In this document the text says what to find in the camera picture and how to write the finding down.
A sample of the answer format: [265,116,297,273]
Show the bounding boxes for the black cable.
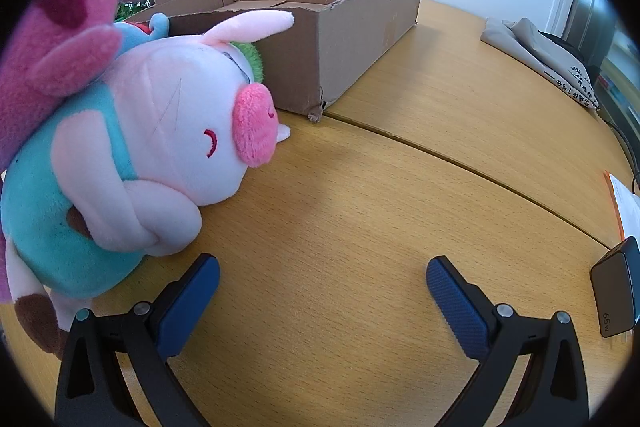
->
[601,114,640,195]

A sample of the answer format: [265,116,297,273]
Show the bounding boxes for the pink pig plush toy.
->
[0,10,295,360]

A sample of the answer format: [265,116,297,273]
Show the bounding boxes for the green fuzzy plush toy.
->
[229,41,264,84]

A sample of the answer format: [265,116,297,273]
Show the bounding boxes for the white orange-edged paper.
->
[602,170,640,248]

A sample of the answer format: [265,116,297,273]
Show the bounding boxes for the magenta striped plush toy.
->
[0,0,205,305]

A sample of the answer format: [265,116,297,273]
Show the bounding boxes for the blue plush toy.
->
[112,12,171,58]

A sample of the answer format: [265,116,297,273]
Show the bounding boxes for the black power adapter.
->
[589,236,640,339]

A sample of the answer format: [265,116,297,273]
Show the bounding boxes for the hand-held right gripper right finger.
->
[426,256,590,427]

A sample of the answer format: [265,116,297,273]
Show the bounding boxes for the green plant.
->
[113,0,153,24]

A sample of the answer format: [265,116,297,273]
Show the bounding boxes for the cardboard box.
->
[126,0,425,123]

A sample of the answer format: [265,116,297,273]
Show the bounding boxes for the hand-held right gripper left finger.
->
[55,253,221,427]

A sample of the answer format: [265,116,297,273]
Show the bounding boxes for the beige tote bag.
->
[480,16,601,113]

